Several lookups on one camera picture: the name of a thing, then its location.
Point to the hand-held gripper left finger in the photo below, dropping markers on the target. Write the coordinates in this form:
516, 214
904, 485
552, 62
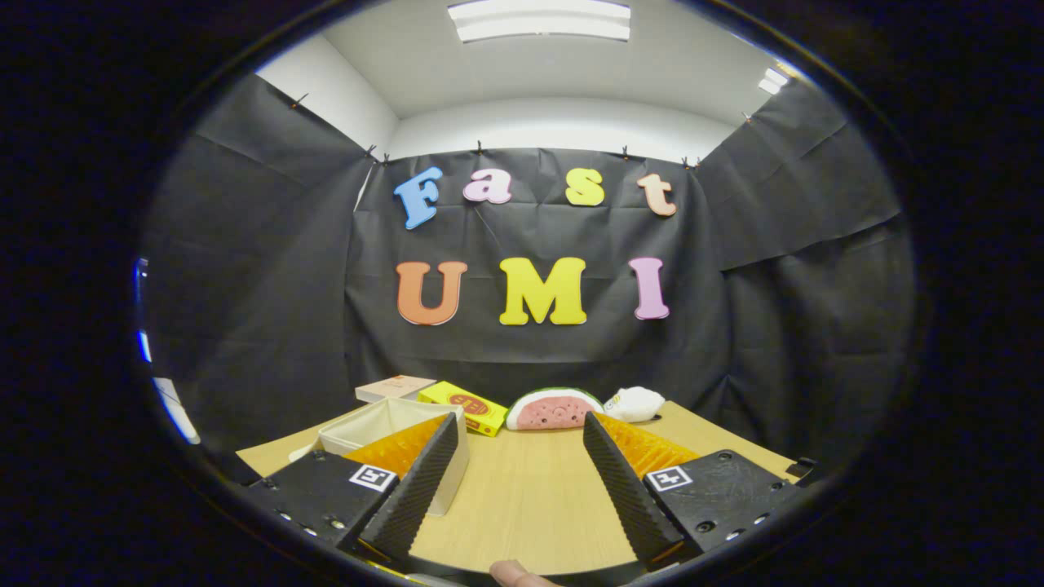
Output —
412, 489

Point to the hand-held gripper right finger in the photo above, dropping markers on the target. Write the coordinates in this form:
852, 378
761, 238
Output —
628, 489

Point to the beige plastic storage box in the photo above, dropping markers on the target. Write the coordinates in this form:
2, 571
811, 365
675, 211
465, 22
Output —
383, 416

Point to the white plush toy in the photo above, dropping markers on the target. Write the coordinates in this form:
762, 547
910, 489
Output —
638, 403

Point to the yellow book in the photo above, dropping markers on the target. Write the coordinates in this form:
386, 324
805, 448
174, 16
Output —
469, 403

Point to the beige book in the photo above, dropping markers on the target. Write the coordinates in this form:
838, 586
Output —
395, 387

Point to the watermelon slice plush toy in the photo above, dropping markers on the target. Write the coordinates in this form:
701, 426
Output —
550, 410

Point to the small ceiling light panel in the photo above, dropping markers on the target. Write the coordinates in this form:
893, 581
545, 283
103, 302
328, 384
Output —
773, 80

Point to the large ceiling light panel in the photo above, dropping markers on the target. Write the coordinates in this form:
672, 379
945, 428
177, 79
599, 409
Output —
538, 20

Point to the black table bracket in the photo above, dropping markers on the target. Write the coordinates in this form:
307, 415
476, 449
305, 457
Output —
803, 466

